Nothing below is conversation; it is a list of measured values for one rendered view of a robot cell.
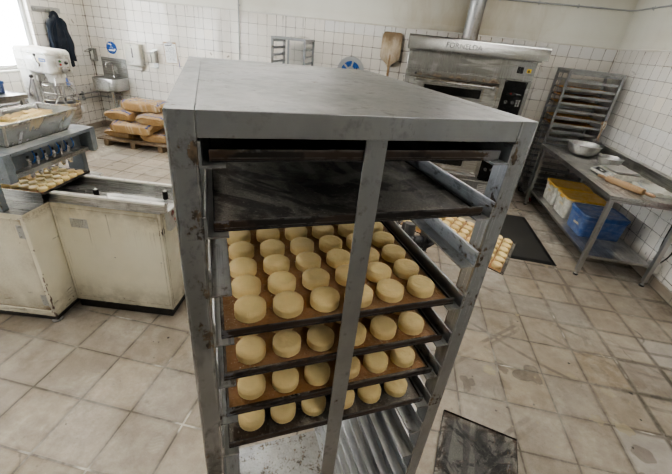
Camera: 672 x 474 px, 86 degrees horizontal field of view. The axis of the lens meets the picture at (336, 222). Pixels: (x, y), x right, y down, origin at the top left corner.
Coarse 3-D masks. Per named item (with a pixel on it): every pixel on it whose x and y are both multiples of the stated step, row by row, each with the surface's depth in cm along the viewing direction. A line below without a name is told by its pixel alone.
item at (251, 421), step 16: (384, 384) 79; (400, 384) 78; (304, 400) 72; (320, 400) 73; (352, 400) 74; (368, 400) 75; (240, 416) 68; (256, 416) 68; (272, 416) 70; (288, 416) 69
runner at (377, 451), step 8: (360, 416) 111; (368, 416) 110; (368, 424) 109; (368, 432) 107; (368, 440) 105; (376, 440) 105; (376, 448) 103; (376, 456) 101; (384, 456) 100; (376, 464) 99; (384, 464) 99; (384, 472) 98; (392, 472) 96
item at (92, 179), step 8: (88, 176) 242; (96, 176) 243; (104, 176) 244; (96, 184) 244; (104, 184) 244; (112, 184) 244; (120, 184) 243; (128, 184) 243; (136, 184) 242; (144, 184) 242; (152, 184) 242; (160, 184) 241; (168, 184) 243; (160, 192) 244; (168, 192) 244
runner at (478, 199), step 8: (424, 168) 72; (432, 168) 70; (440, 168) 67; (432, 176) 70; (440, 176) 67; (448, 176) 65; (448, 184) 65; (456, 184) 63; (464, 184) 61; (456, 192) 63; (464, 192) 61; (472, 192) 59; (464, 200) 61; (472, 200) 59; (480, 200) 58; (488, 200) 56; (488, 208) 56; (472, 216) 56; (480, 216) 56; (488, 216) 56
